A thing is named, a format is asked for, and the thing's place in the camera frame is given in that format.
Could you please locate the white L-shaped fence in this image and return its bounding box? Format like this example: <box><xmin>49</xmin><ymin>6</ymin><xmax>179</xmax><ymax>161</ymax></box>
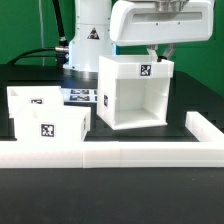
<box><xmin>0</xmin><ymin>112</ymin><xmax>224</xmax><ymax>168</ymax></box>

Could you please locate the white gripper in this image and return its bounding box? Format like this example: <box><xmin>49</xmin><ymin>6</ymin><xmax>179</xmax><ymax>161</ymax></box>
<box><xmin>110</xmin><ymin>0</ymin><xmax>214</xmax><ymax>62</ymax></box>

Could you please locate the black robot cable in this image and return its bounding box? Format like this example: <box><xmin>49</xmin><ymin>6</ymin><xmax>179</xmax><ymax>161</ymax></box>
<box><xmin>7</xmin><ymin>0</ymin><xmax>70</xmax><ymax>66</ymax></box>

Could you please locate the white drawer cabinet box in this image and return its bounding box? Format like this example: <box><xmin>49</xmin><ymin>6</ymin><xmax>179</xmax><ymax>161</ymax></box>
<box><xmin>97</xmin><ymin>55</ymin><xmax>174</xmax><ymax>130</ymax></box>

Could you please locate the fiducial tag sheet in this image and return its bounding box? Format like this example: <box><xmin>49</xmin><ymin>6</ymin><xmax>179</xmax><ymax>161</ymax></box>
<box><xmin>61</xmin><ymin>88</ymin><xmax>97</xmax><ymax>103</ymax></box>

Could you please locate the white drawer with knob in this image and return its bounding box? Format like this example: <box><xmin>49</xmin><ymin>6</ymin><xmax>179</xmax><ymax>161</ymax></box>
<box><xmin>14</xmin><ymin>105</ymin><xmax>91</xmax><ymax>143</ymax></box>

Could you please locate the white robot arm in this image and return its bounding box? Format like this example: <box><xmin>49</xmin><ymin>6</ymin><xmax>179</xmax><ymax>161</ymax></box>
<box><xmin>63</xmin><ymin>0</ymin><xmax>215</xmax><ymax>77</ymax></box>

